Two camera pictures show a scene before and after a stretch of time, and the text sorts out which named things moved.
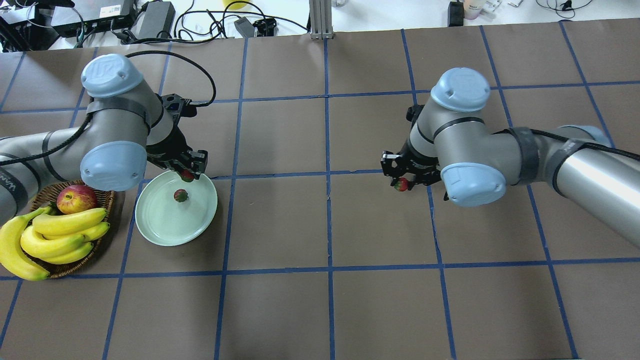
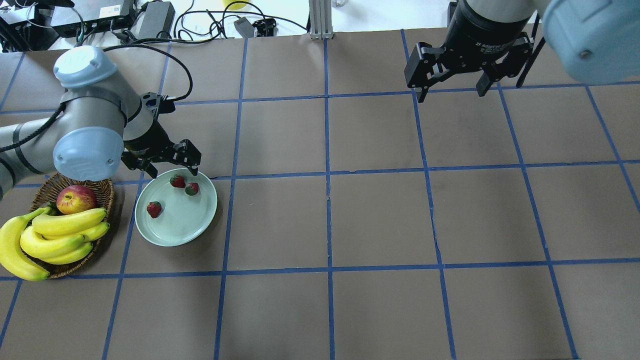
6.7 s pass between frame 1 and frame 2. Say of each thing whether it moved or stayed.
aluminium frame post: stayed
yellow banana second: stayed
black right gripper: moved
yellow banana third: stayed
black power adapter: stayed
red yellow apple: stayed
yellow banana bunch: stayed
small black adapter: stayed
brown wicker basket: stayed
